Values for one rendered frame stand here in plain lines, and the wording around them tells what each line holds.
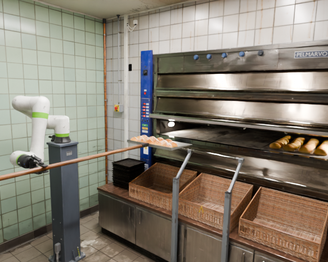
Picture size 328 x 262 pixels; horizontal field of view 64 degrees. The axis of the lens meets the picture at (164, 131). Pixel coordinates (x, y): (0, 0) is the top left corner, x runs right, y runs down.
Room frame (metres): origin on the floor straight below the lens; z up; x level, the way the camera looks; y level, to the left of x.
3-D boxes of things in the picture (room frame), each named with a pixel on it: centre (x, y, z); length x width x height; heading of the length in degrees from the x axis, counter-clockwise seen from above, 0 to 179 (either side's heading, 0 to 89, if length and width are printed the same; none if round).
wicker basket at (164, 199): (2.64, 0.00, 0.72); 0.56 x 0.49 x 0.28; 54
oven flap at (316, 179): (2.50, -0.63, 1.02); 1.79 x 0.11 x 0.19; 53
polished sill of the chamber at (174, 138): (2.52, -0.64, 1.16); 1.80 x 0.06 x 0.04; 53
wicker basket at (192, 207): (2.29, -0.47, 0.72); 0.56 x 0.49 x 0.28; 52
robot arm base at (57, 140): (2.43, 1.00, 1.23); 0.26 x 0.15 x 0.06; 57
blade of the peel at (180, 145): (2.55, 0.04, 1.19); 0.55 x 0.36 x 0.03; 53
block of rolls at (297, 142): (2.50, -1.36, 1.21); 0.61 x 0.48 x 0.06; 143
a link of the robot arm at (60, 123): (2.40, 0.96, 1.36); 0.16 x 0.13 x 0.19; 88
